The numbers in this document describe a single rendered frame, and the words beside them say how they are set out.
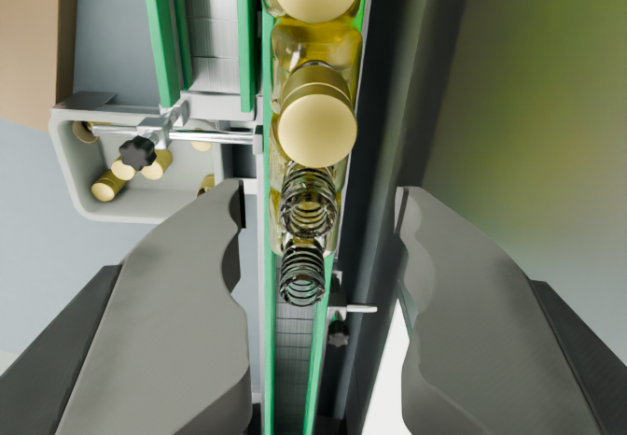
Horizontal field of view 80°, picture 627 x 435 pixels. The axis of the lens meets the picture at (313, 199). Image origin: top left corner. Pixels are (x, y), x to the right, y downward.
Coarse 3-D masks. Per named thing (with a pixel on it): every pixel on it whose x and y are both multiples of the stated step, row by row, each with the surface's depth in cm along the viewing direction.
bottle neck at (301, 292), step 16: (288, 240) 26; (304, 240) 26; (320, 240) 27; (288, 256) 25; (304, 256) 24; (320, 256) 25; (288, 272) 24; (304, 272) 23; (320, 272) 24; (288, 288) 24; (304, 288) 25; (320, 288) 23; (304, 304) 24
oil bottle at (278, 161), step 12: (276, 120) 25; (276, 132) 24; (276, 144) 24; (276, 156) 24; (348, 156) 26; (276, 168) 25; (336, 168) 25; (276, 180) 25; (336, 180) 25; (336, 192) 26
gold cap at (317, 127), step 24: (312, 72) 18; (336, 72) 18; (288, 96) 16; (312, 96) 15; (336, 96) 15; (288, 120) 15; (312, 120) 15; (336, 120) 15; (288, 144) 16; (312, 144) 16; (336, 144) 16
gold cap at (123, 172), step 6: (120, 156) 56; (114, 162) 55; (120, 162) 55; (114, 168) 56; (120, 168) 56; (126, 168) 56; (132, 168) 56; (114, 174) 56; (120, 174) 56; (126, 174) 56; (132, 174) 56
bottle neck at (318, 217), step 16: (288, 176) 22; (304, 176) 21; (320, 176) 21; (288, 192) 21; (304, 192) 20; (320, 192) 20; (288, 208) 20; (304, 208) 23; (320, 208) 22; (336, 208) 20; (288, 224) 21; (304, 224) 22; (320, 224) 21
